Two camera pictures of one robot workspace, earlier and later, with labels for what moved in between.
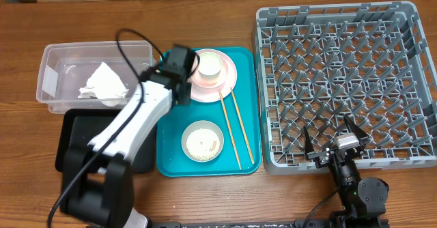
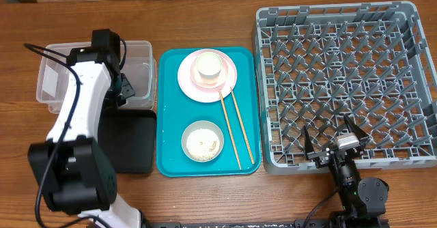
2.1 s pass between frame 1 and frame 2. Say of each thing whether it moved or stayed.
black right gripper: stayed
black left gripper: moved
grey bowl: stayed
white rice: stayed
